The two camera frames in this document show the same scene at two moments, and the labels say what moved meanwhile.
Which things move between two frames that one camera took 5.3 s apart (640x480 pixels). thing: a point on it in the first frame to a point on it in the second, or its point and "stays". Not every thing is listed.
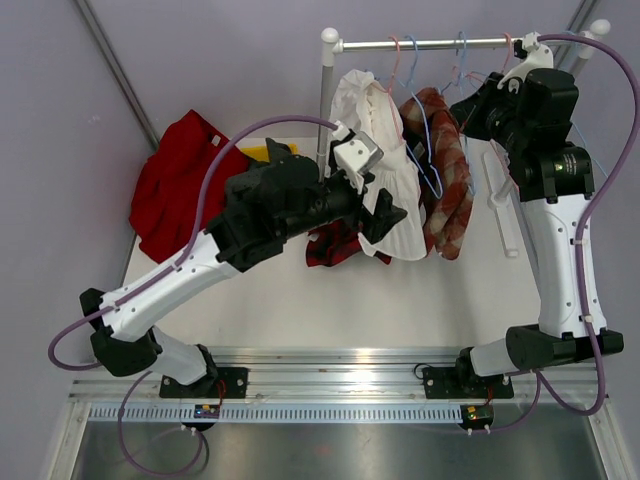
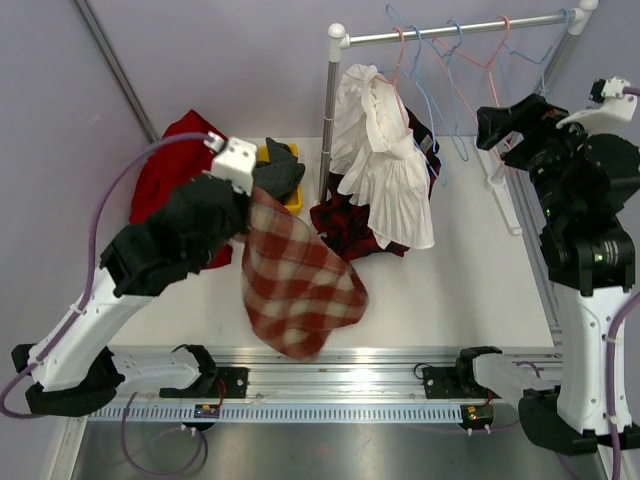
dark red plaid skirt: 336,243 to 346,225
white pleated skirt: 365,108 stays
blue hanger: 409,87 to 414,72
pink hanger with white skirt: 390,90 to 394,81
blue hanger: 463,76 to 457,140
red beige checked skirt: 442,168 to 297,287
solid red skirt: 164,204 stays
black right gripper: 469,113 to 497,123
